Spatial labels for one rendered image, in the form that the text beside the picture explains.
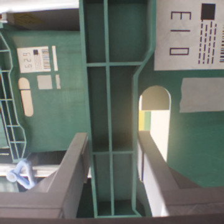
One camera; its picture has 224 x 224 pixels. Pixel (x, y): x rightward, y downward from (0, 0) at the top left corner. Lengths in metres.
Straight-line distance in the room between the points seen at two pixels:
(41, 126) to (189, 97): 0.43
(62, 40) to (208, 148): 0.40
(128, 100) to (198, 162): 0.11
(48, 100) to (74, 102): 0.07
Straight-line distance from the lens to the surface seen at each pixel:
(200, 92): 0.18
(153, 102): 0.19
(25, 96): 0.54
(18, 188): 0.70
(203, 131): 0.19
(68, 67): 0.46
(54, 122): 0.50
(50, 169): 0.54
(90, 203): 1.14
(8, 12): 0.51
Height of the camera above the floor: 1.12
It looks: 3 degrees up
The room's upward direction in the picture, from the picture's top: 91 degrees counter-clockwise
